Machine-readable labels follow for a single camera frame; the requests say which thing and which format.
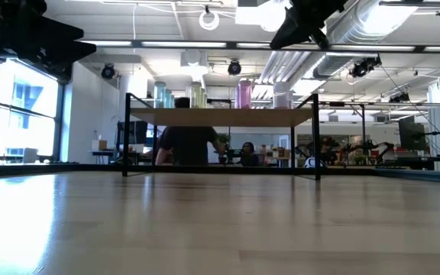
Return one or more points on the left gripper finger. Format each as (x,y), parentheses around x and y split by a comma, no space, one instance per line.
(63,51)
(55,32)

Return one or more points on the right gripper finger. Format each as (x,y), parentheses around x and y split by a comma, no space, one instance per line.
(296,38)
(286,28)

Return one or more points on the clear jar with pink pills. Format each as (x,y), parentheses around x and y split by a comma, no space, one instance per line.
(289,101)

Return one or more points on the green pill bottle white cap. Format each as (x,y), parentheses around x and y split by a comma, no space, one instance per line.
(159,97)
(170,100)

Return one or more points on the yellow pill bottle white cap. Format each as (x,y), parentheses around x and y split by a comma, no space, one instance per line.
(204,100)
(195,97)

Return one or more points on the black background robot arm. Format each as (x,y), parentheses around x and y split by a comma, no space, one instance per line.
(329,147)
(376,146)

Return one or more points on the wooden shelf black metal legs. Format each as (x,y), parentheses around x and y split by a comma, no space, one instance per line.
(224,116)

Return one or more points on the black ceiling spotlight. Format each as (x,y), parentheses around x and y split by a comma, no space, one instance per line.
(234,67)
(108,71)

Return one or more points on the large window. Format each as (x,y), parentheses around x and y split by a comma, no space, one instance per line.
(25,114)

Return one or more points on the cardboard box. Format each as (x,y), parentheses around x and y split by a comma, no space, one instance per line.
(99,145)

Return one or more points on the black computer monitor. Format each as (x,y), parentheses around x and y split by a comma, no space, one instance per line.
(411,136)
(136,133)

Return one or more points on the white black round object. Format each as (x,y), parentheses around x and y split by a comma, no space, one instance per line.
(308,163)

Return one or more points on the person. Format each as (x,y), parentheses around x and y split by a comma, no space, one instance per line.
(248,154)
(187,141)

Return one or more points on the white ceiling duct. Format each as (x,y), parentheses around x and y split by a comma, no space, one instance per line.
(281,65)

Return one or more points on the silver ribbed duct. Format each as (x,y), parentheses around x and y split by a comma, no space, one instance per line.
(357,30)

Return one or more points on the black aluminium rig frame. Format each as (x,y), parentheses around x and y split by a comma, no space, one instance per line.
(71,168)

